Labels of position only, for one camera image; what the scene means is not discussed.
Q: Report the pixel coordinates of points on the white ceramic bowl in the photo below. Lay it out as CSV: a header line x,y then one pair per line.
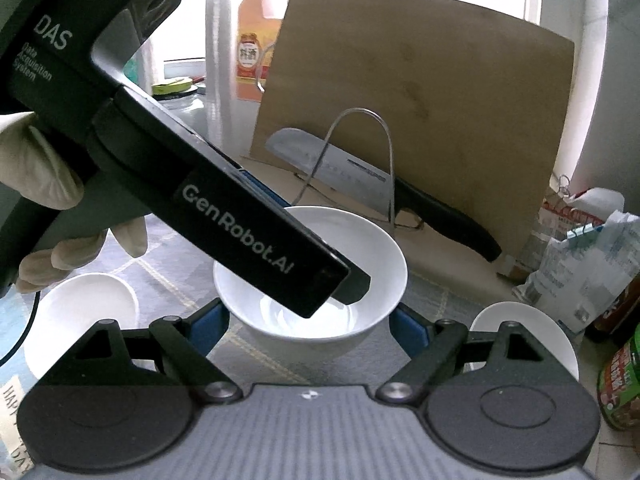
x,y
380,270
80,310
500,312

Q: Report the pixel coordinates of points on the glass jar with yellow lid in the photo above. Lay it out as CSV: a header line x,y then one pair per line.
x,y
180,105

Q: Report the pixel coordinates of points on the white teal printed bag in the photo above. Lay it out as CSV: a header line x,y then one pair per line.
x,y
575,270

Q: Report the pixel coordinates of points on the orange oil bottle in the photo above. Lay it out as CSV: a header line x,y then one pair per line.
x,y
255,50

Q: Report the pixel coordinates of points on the grey blue checked towel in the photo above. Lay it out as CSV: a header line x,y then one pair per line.
x,y
165,285

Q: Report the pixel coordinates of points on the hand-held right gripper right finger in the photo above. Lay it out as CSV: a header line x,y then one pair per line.
x,y
410,330

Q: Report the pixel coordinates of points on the clear cling film roll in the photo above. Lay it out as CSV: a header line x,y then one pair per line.
x,y
220,70

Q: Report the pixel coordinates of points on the wooden cutting board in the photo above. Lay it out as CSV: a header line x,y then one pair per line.
x,y
450,110

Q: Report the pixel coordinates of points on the green lid jar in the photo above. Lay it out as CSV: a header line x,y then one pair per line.
x,y
622,385

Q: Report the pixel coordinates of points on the person's left hand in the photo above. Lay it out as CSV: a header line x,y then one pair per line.
x,y
35,160

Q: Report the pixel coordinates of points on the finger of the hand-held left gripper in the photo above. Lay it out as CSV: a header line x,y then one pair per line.
x,y
356,285

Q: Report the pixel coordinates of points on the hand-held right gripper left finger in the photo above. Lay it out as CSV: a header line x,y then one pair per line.
x,y
210,325

